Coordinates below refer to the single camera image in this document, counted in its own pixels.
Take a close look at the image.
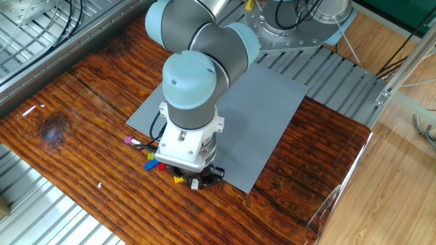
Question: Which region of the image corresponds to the silver perforated plate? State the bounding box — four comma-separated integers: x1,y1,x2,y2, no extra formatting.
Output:
0,0,59,27

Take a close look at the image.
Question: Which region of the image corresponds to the brown cardboard box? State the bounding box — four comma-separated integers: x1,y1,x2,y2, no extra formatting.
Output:
0,195,11,221

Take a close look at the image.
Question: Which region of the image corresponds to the bundle of coloured wires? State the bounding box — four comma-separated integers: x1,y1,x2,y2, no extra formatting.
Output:
411,114,436,152

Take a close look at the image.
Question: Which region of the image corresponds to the black floor cable bundle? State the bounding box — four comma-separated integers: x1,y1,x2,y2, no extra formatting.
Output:
376,6,436,80

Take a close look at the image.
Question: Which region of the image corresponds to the grey metal rail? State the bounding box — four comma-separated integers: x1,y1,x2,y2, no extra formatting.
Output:
0,0,153,120

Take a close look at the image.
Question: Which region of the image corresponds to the grey Lego baseplate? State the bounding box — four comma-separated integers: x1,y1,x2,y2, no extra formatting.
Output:
125,63,309,194

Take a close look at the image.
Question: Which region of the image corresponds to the long blue Lego brick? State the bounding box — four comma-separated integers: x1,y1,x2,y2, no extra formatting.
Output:
143,158,161,172

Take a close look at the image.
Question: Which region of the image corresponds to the aluminium frame post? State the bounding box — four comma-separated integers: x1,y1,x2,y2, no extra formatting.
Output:
374,20,436,118

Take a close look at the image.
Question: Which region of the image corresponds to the grey robot mount plate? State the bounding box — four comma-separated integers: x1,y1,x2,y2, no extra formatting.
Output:
243,0,338,54

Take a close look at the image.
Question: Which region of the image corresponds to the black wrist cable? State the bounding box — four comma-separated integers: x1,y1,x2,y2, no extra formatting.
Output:
132,111,168,153

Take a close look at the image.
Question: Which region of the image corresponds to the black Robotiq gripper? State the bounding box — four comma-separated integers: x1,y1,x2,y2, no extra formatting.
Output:
166,165,225,189

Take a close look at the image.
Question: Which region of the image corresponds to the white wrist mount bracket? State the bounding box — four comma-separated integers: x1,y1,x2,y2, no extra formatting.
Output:
158,101,225,165

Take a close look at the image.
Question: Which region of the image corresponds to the silver finned wrist camera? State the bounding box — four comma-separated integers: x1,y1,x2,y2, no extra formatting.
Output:
153,151,206,173

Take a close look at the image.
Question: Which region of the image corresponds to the thin white cable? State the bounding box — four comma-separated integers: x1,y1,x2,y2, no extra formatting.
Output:
332,15,358,65

